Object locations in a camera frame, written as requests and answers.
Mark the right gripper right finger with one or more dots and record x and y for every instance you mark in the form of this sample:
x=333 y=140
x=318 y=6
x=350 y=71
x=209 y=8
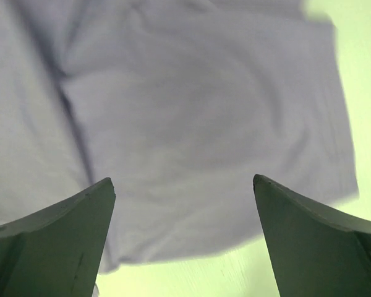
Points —
x=315 y=250

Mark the purple t shirt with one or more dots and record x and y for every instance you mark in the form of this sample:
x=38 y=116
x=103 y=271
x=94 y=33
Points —
x=180 y=103

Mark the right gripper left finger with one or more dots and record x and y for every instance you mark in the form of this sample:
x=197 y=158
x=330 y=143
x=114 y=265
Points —
x=57 y=251

